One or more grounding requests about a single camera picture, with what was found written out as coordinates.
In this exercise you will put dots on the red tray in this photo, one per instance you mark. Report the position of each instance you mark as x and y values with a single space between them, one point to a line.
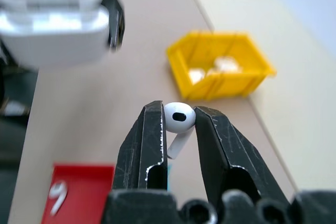
84 195

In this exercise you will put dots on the yellow plastic bin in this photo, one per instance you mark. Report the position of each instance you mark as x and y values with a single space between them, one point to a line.
225 82

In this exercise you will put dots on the light blue flat piece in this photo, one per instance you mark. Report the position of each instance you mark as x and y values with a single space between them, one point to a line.
169 178

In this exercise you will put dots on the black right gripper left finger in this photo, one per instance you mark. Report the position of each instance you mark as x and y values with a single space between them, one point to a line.
136 155

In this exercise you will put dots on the white earbuds in bin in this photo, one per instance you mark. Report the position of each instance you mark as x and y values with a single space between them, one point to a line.
228 64

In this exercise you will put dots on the white earbud charging case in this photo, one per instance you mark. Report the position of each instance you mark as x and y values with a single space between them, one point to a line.
60 40

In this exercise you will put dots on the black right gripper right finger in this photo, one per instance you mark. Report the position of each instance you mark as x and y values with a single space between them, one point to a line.
231 150

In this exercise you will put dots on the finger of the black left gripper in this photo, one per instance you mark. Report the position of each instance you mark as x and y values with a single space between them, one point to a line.
116 22

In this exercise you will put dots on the white earbud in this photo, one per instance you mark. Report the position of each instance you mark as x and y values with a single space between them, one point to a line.
179 121
59 195

